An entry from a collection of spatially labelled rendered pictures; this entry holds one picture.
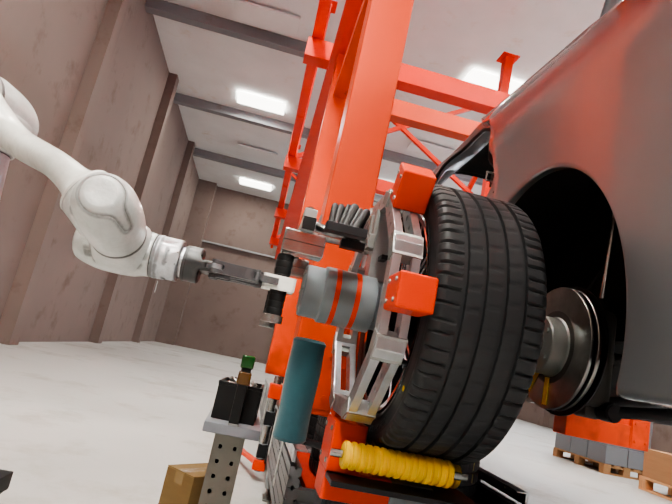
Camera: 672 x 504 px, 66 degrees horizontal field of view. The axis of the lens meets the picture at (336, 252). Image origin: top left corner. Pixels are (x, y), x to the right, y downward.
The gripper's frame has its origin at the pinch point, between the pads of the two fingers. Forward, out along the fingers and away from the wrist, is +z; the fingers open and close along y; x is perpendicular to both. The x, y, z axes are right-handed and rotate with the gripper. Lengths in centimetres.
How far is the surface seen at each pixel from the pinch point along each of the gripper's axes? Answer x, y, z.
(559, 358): -1, -11, 72
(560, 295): 16, -16, 74
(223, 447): -48, -74, -4
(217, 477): -58, -74, -3
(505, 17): 567, -591, 272
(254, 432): -39, -54, 4
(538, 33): 567, -604, 336
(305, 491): -56, -71, 26
